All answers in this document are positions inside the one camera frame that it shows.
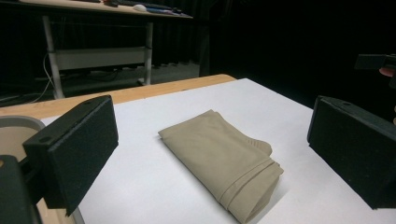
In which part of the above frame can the white board sheet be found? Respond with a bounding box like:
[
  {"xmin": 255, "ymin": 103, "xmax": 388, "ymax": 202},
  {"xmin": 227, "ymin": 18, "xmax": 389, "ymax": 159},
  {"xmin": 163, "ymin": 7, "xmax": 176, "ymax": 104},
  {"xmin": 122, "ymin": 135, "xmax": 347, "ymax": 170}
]
[{"xmin": 40, "ymin": 77, "xmax": 396, "ymax": 224}]

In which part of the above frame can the wooden board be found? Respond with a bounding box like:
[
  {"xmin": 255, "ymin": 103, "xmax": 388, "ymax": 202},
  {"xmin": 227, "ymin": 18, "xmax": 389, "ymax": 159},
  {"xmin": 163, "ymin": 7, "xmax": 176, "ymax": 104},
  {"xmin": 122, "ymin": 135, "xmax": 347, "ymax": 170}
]
[{"xmin": 0, "ymin": 74, "xmax": 236, "ymax": 120}]

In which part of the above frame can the dark keyboard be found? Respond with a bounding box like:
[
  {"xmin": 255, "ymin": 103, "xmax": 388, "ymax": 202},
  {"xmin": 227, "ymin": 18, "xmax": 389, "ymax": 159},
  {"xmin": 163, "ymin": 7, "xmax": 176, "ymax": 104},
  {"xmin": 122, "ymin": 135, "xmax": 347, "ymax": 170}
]
[{"xmin": 116, "ymin": 0, "xmax": 173, "ymax": 10}]

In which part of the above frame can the desk with white legs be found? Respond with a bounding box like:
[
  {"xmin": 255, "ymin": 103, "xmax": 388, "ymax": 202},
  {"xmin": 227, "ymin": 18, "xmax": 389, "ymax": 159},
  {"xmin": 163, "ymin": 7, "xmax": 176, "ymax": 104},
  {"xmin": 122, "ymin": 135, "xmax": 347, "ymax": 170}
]
[{"xmin": 0, "ymin": 0, "xmax": 194, "ymax": 100}]

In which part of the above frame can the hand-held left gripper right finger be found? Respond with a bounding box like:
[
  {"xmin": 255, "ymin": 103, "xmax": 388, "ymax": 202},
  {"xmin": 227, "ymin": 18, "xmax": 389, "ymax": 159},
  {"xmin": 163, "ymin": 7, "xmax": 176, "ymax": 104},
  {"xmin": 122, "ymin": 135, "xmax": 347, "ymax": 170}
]
[{"xmin": 306, "ymin": 95, "xmax": 396, "ymax": 210}]

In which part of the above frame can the beige cloth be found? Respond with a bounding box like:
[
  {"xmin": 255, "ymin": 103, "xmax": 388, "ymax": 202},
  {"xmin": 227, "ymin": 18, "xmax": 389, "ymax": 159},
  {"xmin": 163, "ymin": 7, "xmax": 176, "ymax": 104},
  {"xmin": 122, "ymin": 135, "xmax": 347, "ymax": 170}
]
[{"xmin": 158, "ymin": 109, "xmax": 285, "ymax": 224}]

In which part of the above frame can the white cable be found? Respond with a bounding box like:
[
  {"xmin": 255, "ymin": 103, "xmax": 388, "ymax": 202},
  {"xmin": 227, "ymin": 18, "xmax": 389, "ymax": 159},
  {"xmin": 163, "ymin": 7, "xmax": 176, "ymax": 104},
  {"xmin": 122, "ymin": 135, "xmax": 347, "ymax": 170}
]
[{"xmin": 27, "ymin": 52, "xmax": 55, "ymax": 105}]

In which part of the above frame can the beige plastic bin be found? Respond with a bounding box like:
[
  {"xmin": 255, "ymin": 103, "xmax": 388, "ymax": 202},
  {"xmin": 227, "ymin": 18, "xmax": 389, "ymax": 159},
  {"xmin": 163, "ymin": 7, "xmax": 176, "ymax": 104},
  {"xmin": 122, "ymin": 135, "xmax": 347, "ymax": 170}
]
[{"xmin": 0, "ymin": 115, "xmax": 86, "ymax": 224}]

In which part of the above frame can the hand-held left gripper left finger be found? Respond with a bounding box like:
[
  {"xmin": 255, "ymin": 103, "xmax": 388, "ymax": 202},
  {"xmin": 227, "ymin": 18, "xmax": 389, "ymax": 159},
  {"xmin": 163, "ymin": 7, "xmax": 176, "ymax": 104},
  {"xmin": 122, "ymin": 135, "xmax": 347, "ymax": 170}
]
[{"xmin": 21, "ymin": 94, "xmax": 120, "ymax": 217}]

